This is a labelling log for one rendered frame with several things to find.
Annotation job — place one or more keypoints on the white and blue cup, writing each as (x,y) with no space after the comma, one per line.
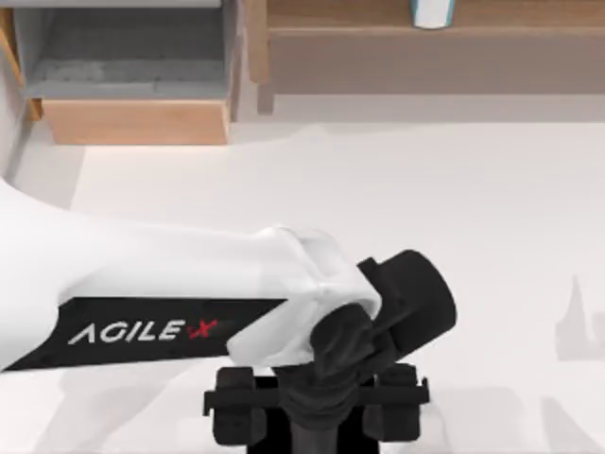
(434,13)

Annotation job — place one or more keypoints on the wooden open shelf unit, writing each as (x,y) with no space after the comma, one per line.
(425,66)

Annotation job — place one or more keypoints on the wooden cupboard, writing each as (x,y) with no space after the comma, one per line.
(10,42)

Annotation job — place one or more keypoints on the pale wooden drawer front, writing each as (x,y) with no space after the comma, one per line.
(134,122)

